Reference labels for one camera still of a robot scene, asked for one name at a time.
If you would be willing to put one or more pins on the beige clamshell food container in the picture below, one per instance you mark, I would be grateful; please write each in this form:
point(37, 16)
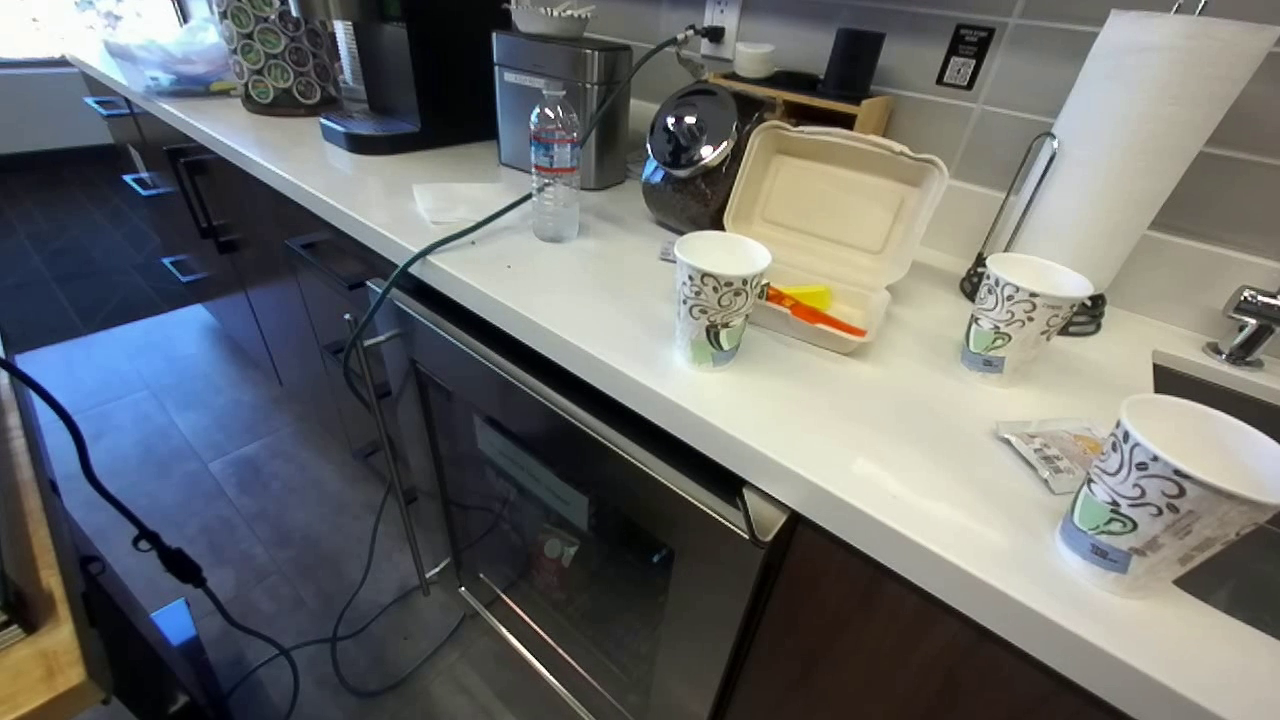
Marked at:
point(835, 203)

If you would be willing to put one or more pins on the silver metal container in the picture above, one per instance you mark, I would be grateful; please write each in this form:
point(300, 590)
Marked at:
point(602, 113)

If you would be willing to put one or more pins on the stainless steel dishwasher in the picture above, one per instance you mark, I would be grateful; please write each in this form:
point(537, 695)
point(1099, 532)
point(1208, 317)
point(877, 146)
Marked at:
point(602, 532)

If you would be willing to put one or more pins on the yellow plastic utensil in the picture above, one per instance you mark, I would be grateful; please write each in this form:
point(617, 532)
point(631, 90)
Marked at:
point(804, 294)

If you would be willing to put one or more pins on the orange plastic utensil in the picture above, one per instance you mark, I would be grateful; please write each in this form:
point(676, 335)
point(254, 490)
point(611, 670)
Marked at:
point(820, 314)

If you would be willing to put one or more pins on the clear plastic water bottle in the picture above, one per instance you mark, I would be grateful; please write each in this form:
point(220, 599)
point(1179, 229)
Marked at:
point(555, 167)

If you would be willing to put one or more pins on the black glossy round appliance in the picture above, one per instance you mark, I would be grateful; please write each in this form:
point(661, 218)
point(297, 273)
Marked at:
point(684, 146)

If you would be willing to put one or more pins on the wooden countertop rack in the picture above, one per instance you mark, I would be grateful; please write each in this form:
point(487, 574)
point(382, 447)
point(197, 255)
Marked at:
point(802, 96)

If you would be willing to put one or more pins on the dark drawer cabinet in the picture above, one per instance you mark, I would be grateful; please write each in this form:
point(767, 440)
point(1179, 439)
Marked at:
point(286, 305)

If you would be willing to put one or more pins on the black coffee machine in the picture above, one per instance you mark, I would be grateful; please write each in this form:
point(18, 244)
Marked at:
point(425, 64)

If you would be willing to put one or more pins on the black box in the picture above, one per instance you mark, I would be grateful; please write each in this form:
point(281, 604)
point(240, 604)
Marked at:
point(848, 62)

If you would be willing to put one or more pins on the dark base cabinet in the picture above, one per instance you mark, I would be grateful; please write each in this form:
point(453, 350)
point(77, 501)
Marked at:
point(882, 642)

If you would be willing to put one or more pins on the silver snack packet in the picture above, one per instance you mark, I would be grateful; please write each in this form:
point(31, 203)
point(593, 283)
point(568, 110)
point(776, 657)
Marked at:
point(1047, 447)

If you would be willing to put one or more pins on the patterned pod holder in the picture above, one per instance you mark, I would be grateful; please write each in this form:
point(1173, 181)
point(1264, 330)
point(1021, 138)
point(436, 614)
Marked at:
point(275, 62)

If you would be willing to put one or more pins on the large patterned paper cup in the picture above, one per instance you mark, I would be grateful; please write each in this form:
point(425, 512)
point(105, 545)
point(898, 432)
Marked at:
point(1165, 484)

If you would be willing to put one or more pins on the white paper towel roll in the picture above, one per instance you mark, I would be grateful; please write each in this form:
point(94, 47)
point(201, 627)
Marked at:
point(1132, 133)

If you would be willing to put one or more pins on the clear plastic bag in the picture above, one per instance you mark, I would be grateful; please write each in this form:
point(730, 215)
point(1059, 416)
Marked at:
point(166, 62)

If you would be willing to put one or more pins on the chrome sink faucet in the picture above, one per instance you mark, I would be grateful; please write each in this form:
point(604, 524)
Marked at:
point(1254, 323)

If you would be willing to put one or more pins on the steel kitchen sink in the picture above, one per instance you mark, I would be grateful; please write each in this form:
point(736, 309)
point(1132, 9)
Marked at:
point(1240, 584)

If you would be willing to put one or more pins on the white cabinet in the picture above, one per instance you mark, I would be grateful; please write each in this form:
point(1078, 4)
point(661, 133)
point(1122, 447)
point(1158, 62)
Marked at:
point(33, 113)

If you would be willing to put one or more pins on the light wooden platform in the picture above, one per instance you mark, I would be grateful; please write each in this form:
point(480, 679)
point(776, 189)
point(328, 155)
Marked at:
point(33, 664)

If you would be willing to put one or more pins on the white wall outlet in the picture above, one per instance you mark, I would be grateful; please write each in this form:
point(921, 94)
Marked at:
point(723, 14)

